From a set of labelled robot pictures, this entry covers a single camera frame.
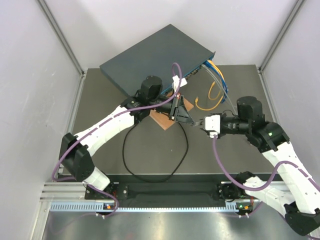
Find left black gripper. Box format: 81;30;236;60
149;93;195;126

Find black patch cable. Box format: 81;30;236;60
121;122;189;183

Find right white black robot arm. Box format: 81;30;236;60
196;96;320;236

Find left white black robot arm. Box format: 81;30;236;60
59;75;196;199

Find wooden board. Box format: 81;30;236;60
150;95;195;130

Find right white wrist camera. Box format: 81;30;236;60
202;113;223;140

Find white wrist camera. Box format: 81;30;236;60
172;75;188;90
202;113;223;140

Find yellow ethernet cable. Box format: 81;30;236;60
194;59;227;111

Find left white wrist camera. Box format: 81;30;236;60
172;75;188;90

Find grey ethernet cable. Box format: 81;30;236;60
203;66;238;111

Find blue ethernet cable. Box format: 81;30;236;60
202;60;230;101

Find dark blue network switch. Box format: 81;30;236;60
99;24;215;97

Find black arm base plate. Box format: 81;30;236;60
104;174;248;207

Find white slotted cable duct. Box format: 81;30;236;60
49;202;253;213

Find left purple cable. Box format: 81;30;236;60
51;62;182;219

